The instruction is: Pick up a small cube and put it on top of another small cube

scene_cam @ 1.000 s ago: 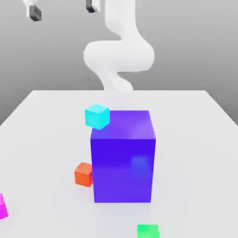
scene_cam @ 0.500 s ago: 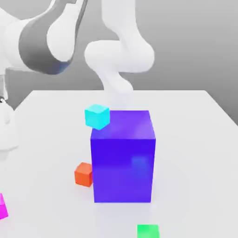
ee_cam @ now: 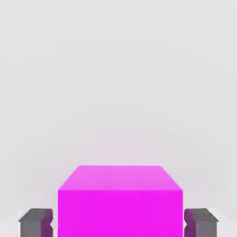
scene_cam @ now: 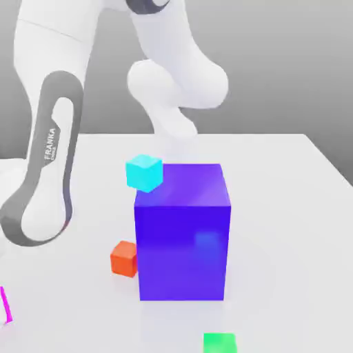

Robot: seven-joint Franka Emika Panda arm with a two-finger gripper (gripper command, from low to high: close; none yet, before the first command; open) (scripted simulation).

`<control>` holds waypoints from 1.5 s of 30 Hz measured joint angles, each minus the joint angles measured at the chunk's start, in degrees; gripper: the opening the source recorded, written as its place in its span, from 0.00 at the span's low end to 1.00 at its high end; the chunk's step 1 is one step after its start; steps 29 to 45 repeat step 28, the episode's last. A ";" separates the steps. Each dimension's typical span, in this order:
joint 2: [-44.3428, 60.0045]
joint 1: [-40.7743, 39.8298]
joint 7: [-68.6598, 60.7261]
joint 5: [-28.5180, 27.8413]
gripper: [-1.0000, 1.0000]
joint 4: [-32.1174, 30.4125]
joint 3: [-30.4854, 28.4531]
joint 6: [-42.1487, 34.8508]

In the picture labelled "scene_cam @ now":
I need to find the small green cube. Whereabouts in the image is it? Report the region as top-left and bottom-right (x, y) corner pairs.
(203, 332), (238, 353)

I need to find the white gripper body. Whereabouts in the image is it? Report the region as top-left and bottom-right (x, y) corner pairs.
(0, 288), (8, 326)

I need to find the small magenta cube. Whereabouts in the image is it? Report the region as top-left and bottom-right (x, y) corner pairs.
(0, 285), (14, 325)

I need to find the small cyan cube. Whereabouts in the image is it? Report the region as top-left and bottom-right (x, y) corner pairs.
(125, 154), (164, 194)

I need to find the small orange cube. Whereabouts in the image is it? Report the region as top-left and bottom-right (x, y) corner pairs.
(110, 240), (139, 279)

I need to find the large purple box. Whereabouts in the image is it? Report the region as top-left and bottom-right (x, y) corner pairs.
(134, 163), (232, 302)

